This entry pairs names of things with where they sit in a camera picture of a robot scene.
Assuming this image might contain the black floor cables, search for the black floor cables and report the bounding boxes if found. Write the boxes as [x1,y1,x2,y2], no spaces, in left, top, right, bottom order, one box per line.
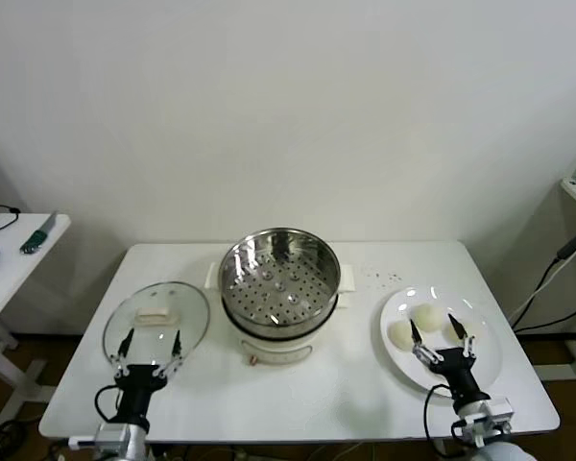
[0,417,30,461]

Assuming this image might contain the black power adapter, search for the black power adapter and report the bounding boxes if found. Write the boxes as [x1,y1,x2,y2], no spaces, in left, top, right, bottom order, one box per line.
[556,229,576,260]

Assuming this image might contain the glass lid with beige handle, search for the glass lid with beige handle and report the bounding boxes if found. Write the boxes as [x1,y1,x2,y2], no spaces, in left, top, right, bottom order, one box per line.
[102,280,211,376]

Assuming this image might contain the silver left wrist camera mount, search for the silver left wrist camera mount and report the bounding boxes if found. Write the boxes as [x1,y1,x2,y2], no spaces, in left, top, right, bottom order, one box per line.
[69,422,131,455]

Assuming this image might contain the black wall cable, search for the black wall cable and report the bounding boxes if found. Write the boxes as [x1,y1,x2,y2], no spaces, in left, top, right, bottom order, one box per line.
[511,256,576,335]

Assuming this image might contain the white side table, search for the white side table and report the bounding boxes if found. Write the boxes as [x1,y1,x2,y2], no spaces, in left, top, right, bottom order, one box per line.
[0,212,72,419]

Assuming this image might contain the white electric cooker base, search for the white electric cooker base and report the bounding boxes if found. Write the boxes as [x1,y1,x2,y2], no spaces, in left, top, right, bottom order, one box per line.
[204,261,356,369]

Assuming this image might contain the stainless steel steamer basket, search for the stainless steel steamer basket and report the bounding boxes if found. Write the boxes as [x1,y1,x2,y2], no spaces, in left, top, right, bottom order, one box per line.
[218,228,342,336]

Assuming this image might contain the white wall cable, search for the white wall cable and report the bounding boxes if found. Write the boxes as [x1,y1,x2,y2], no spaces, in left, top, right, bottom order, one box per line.
[506,258,563,323]

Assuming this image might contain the white round plate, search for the white round plate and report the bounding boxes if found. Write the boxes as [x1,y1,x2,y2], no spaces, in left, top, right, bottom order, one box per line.
[378,286,504,399]

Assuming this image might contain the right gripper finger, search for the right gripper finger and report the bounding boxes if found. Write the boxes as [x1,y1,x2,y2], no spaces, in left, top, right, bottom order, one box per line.
[446,314,479,361]
[408,319,441,376]

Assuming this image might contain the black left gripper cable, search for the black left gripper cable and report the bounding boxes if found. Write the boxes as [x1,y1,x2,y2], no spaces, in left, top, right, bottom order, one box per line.
[94,383,126,426]

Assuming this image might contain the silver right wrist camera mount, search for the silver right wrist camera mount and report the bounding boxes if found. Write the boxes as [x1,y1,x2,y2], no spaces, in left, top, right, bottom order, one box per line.
[453,396,516,446]

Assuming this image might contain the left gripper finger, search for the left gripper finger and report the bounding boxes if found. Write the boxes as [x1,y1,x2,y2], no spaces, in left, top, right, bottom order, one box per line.
[154,328,182,381]
[106,328,136,380]

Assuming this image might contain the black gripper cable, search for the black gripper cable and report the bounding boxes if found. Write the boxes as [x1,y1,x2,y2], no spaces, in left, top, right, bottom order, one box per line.
[422,383,467,457]
[94,383,126,426]

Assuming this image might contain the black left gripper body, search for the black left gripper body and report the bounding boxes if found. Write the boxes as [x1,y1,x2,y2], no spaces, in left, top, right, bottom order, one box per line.
[113,364,169,425]

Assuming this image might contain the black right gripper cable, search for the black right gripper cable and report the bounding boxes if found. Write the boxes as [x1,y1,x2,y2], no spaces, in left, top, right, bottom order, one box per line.
[422,383,467,457]

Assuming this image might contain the thin black cable loop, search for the thin black cable loop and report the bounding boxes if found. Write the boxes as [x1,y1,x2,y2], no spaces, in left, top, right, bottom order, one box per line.
[0,205,21,234]

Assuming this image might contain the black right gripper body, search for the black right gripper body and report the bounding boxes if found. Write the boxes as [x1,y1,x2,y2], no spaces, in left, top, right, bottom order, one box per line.
[431,349,492,407]

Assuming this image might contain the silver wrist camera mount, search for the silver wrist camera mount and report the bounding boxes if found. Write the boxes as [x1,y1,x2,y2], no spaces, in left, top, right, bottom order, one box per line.
[69,422,131,455]
[453,396,516,446]

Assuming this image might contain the green handled knife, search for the green handled knife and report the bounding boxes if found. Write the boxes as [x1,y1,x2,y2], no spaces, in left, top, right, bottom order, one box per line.
[19,210,59,255]

